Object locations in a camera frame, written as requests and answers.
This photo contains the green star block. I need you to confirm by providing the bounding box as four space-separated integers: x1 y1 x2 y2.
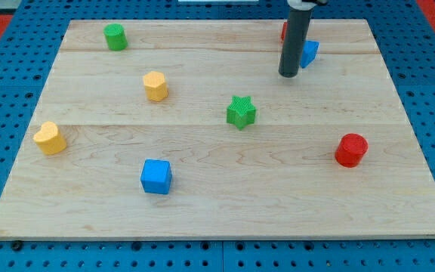
227 95 257 130

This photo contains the wooden board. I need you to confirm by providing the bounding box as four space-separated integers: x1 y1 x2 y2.
0 19 435 241

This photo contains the blue cube block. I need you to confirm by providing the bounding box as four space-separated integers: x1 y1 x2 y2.
140 159 172 195

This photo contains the yellow hexagon block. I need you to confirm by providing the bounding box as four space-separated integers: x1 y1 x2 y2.
143 71 168 102

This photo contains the red block behind rod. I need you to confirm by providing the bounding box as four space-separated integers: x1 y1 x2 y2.
280 21 288 43

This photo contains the blue triangle block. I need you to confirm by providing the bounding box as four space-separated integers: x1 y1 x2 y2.
300 40 319 69

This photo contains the red cylinder block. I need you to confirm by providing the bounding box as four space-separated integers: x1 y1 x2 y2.
335 133 369 168

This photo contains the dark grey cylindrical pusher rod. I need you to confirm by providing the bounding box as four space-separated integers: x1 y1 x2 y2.
278 0 329 78

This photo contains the green cylinder block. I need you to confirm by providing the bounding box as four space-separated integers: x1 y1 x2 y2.
103 23 128 51

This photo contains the yellow heart block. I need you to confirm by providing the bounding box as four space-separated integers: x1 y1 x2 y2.
32 121 67 155

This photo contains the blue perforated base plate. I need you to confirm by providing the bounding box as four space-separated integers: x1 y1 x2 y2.
0 1 435 271

